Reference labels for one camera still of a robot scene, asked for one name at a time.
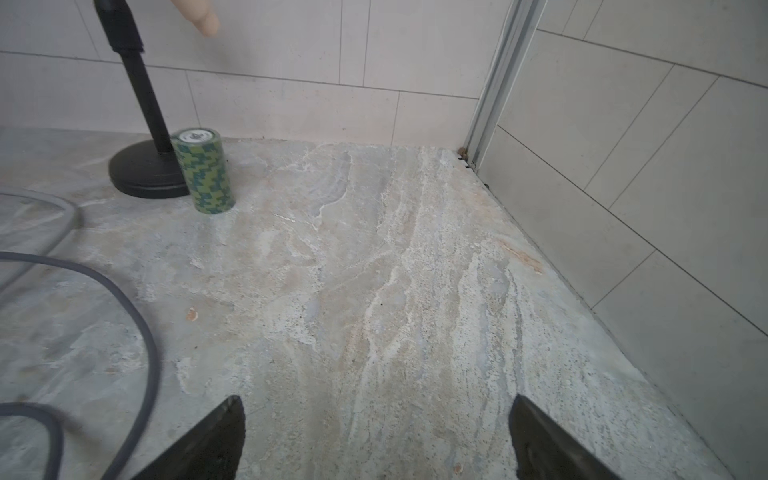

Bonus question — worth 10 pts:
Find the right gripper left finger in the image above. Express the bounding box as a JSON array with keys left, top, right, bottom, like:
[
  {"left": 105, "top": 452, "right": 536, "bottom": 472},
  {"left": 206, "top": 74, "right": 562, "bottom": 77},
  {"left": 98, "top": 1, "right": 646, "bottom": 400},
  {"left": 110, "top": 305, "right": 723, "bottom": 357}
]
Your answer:
[{"left": 134, "top": 395, "right": 246, "bottom": 480}]

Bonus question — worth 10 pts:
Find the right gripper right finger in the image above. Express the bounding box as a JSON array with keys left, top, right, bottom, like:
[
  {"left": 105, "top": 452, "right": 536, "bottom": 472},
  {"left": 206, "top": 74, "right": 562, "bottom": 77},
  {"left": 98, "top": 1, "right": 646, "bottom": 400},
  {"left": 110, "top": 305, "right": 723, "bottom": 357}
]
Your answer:
[{"left": 508, "top": 394, "right": 620, "bottom": 480}]

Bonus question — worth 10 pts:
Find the dark grey charging cable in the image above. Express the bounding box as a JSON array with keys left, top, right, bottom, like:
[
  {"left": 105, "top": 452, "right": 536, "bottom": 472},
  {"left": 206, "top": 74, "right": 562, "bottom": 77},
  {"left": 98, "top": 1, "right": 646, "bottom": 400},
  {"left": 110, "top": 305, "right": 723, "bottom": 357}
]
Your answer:
[{"left": 0, "top": 250, "right": 162, "bottom": 480}]

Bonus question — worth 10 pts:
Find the beige microphone on stand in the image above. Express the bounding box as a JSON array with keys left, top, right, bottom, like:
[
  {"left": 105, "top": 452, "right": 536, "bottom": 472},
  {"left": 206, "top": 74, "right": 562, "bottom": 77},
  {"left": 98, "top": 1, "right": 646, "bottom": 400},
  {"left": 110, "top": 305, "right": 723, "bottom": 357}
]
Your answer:
[{"left": 94, "top": 0, "right": 189, "bottom": 199}]

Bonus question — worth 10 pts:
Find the green camouflage tape roll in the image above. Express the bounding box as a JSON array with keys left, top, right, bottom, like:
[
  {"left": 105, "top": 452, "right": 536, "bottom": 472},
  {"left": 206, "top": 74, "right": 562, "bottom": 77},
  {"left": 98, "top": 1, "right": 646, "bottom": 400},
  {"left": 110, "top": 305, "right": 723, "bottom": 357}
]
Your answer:
[{"left": 170, "top": 128, "right": 235, "bottom": 215}]

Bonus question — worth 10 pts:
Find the light grey power cord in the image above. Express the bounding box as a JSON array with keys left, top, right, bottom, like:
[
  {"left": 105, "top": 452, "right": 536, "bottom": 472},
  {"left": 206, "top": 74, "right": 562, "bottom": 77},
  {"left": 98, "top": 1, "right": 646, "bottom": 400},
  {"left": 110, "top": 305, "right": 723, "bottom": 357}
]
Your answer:
[{"left": 0, "top": 187, "right": 82, "bottom": 289}]

